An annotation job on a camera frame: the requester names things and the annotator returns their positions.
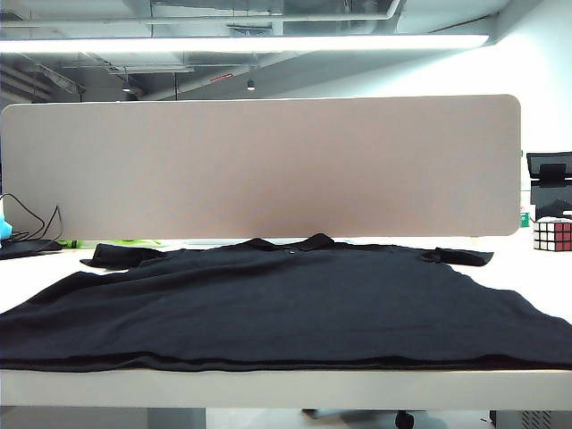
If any black polo T-shirt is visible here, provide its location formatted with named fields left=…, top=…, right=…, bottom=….
left=0, top=231, right=572, bottom=374

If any beige desk divider panel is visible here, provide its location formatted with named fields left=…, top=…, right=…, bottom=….
left=0, top=93, right=523, bottom=242

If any long ceiling light strip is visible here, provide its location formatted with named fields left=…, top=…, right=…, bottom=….
left=0, top=33, right=491, bottom=55

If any white ceiling pipe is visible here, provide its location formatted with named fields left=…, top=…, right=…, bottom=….
left=147, top=0, right=406, bottom=24

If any bright green object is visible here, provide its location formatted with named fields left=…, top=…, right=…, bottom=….
left=60, top=239, right=162, bottom=249

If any grey table leg panel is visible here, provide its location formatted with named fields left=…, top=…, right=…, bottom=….
left=147, top=407, right=206, bottom=429

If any black chair base castor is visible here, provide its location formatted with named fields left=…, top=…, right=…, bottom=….
left=301, top=407, right=416, bottom=429

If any black flat pad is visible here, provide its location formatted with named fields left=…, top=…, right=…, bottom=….
left=0, top=239, right=63, bottom=260

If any black mesh office chair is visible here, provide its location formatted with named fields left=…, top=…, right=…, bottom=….
left=526, top=151, right=572, bottom=220

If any Rubik's cube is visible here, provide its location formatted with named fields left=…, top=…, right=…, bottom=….
left=532, top=216, right=572, bottom=254

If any light blue object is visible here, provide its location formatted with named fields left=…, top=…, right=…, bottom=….
left=0, top=200, right=13, bottom=240

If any grey computer tower grille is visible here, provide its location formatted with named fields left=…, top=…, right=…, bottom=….
left=489, top=408, right=572, bottom=429

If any thin black cable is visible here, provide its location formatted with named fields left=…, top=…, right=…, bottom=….
left=0, top=192, right=63, bottom=242

